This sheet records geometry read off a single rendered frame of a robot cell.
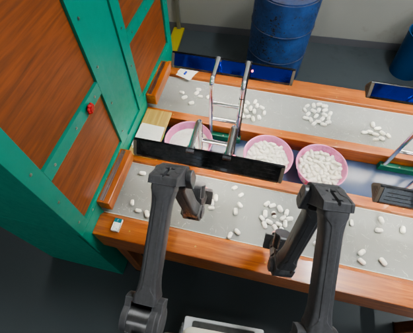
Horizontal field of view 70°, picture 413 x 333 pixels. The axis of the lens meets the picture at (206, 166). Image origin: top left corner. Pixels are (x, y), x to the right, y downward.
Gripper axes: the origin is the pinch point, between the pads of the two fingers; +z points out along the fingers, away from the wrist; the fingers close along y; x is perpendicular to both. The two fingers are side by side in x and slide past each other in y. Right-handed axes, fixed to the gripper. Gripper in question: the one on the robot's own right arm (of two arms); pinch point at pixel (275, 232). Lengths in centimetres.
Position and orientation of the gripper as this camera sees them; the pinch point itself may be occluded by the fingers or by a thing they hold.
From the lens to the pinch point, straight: 133.1
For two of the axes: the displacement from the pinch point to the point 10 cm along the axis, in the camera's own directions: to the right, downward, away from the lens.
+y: -9.7, -1.9, 1.3
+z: 1.8, -3.0, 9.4
